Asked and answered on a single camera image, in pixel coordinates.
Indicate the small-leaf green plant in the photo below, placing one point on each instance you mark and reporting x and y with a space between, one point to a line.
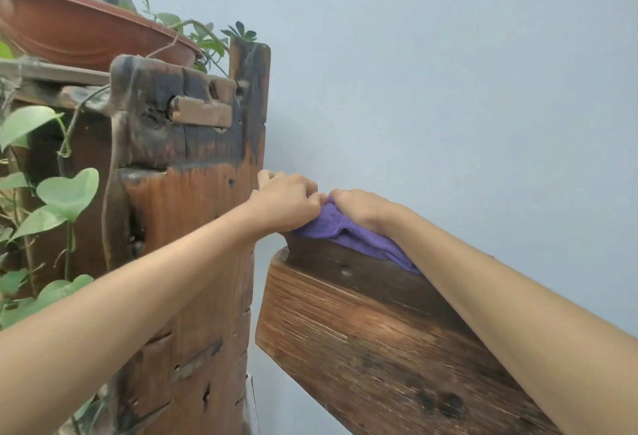
209 43

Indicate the terracotta plant pot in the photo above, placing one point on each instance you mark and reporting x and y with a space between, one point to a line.
75 26

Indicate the rustic wooden armchair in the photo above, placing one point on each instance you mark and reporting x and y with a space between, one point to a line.
359 340

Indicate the person's left forearm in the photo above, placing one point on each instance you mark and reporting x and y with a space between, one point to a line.
124 320

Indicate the person's right forearm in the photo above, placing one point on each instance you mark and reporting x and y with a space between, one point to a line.
498 300

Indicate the person's right hand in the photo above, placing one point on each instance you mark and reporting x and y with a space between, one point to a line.
371 210

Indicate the purple microfibre cloth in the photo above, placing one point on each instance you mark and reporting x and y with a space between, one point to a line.
349 235

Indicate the person's left hand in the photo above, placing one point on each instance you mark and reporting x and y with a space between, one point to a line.
286 203

